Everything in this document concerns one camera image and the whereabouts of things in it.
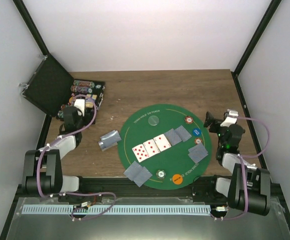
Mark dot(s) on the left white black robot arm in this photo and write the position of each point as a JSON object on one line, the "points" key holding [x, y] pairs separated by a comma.
{"points": [[42, 171]]}

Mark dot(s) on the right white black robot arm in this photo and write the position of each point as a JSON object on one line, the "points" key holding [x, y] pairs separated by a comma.
{"points": [[249, 187]]}

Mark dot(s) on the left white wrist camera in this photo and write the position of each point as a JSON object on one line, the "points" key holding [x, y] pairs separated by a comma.
{"points": [[80, 104]]}

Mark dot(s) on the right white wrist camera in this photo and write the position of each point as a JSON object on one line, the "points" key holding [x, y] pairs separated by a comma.
{"points": [[230, 118]]}

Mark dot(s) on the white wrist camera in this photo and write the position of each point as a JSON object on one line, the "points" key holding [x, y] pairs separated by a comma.
{"points": [[230, 118], [80, 104]]}

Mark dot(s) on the face-down board card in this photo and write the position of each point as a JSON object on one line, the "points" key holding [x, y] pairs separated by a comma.
{"points": [[172, 137], [183, 133]]}

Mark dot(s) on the blue small blind button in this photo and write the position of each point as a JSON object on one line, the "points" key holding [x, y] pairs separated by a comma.
{"points": [[196, 132]]}

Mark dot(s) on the chip row top in case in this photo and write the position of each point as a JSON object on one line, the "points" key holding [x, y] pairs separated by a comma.
{"points": [[84, 83]]}

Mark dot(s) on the light blue slotted cable duct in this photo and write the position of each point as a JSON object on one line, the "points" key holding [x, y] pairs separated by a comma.
{"points": [[49, 209]]}

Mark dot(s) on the face-up red diamonds card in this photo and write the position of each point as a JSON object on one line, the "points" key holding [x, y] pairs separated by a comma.
{"points": [[140, 153]]}

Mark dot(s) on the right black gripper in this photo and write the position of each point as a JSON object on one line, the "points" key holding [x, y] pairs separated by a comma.
{"points": [[208, 122]]}

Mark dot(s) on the three of diamonds card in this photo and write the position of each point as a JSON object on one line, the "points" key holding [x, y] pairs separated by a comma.
{"points": [[151, 147]]}

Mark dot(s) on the black poker chip case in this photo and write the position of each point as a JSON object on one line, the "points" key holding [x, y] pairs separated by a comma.
{"points": [[49, 88]]}

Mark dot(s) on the clear dealer button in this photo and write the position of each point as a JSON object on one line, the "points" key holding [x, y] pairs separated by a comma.
{"points": [[153, 120]]}

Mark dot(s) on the round green poker mat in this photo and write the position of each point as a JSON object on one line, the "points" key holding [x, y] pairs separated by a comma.
{"points": [[175, 160]]}

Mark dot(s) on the two of diamonds card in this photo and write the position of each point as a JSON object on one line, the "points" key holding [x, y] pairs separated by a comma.
{"points": [[162, 142]]}

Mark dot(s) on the chip row in case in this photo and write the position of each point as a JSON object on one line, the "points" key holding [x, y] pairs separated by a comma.
{"points": [[84, 83], [81, 89]]}

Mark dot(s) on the boxed card deck in case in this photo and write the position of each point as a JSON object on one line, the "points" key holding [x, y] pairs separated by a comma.
{"points": [[89, 100]]}

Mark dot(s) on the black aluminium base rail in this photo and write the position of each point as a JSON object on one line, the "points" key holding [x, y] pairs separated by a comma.
{"points": [[201, 190]]}

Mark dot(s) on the orange big blind button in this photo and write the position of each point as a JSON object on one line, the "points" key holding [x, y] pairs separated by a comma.
{"points": [[177, 179]]}

